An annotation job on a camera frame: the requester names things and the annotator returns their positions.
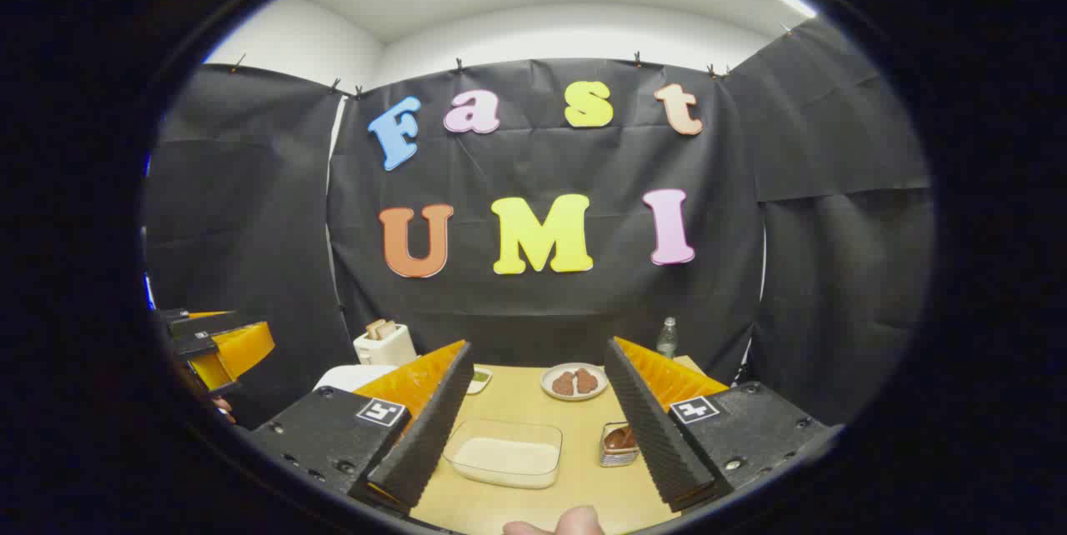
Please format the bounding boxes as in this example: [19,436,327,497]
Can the black backdrop cloth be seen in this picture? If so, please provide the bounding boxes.
[143,17,934,436]

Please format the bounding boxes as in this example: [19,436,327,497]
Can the white toaster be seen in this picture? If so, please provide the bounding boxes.
[353,322,418,367]

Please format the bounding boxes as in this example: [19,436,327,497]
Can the metal wire chopstick holder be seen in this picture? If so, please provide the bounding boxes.
[599,422,641,468]

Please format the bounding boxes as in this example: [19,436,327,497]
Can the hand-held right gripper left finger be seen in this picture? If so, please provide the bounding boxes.
[250,340,474,517]

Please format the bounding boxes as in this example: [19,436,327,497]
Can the white rice cooker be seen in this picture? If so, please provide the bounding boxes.
[313,363,399,394]

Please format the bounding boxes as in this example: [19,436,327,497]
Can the white round plate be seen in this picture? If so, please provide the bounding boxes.
[540,362,609,402]

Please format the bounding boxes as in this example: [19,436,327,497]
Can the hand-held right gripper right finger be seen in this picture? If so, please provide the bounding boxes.
[604,337,834,513]

